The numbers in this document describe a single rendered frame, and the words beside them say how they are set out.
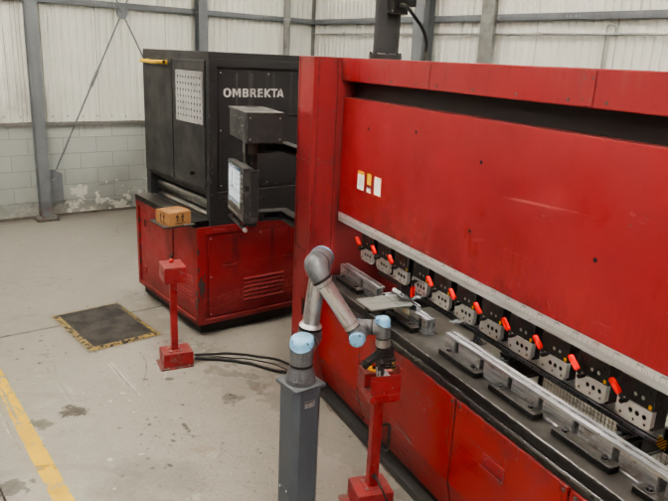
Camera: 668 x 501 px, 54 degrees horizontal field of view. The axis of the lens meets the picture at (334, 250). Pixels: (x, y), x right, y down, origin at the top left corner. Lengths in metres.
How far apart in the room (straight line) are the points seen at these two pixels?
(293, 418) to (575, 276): 1.47
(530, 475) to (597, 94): 1.52
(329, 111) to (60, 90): 6.07
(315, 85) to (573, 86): 1.95
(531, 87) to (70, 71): 7.77
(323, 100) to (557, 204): 1.95
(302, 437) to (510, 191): 1.53
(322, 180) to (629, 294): 2.33
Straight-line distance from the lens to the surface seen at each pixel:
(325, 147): 4.26
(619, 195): 2.53
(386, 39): 4.04
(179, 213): 5.24
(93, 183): 10.08
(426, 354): 3.41
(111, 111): 10.04
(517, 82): 2.89
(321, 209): 4.32
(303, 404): 3.25
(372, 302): 3.67
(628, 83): 2.50
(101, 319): 6.12
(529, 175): 2.85
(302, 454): 3.39
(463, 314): 3.27
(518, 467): 3.01
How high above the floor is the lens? 2.29
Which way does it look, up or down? 16 degrees down
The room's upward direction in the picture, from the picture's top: 3 degrees clockwise
